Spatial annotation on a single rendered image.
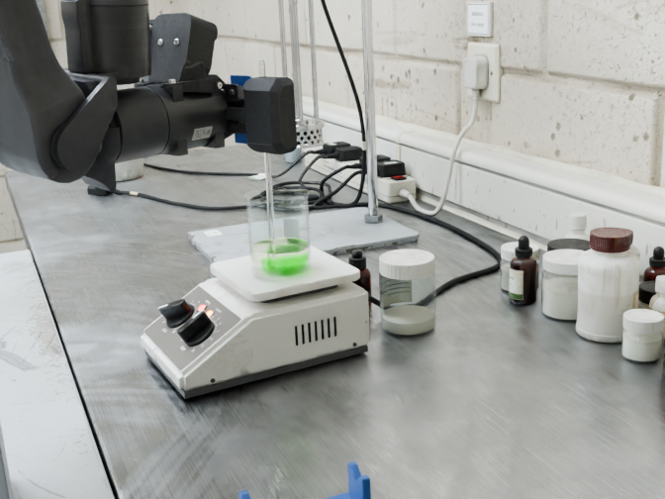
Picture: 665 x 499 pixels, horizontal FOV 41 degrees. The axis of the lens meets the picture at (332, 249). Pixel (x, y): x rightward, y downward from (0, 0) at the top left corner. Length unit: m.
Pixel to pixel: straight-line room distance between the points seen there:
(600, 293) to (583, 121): 0.35
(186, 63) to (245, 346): 0.26
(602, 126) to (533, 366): 0.41
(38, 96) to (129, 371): 0.35
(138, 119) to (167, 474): 0.28
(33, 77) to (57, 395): 0.34
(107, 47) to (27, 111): 0.09
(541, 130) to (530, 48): 0.12
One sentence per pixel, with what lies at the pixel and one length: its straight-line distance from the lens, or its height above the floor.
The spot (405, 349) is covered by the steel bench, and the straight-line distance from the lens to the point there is 0.91.
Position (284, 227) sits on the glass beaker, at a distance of 0.83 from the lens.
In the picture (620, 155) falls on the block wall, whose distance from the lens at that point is 1.16.
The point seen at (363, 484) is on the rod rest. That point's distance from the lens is 0.62.
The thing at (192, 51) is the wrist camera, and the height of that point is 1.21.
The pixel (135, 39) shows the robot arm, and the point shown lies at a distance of 0.70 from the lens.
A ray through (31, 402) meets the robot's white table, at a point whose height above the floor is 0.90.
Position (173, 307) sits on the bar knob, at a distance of 0.88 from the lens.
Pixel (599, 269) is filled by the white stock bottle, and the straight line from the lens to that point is 0.91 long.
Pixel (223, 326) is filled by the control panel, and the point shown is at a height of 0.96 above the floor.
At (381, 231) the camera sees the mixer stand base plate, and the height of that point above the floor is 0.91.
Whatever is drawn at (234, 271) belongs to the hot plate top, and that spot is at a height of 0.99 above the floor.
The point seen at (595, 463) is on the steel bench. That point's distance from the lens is 0.72.
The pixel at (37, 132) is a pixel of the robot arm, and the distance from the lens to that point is 0.65.
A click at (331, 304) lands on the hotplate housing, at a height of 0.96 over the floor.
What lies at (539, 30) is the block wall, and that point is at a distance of 1.28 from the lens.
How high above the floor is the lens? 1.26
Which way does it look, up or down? 17 degrees down
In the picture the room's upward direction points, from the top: 3 degrees counter-clockwise
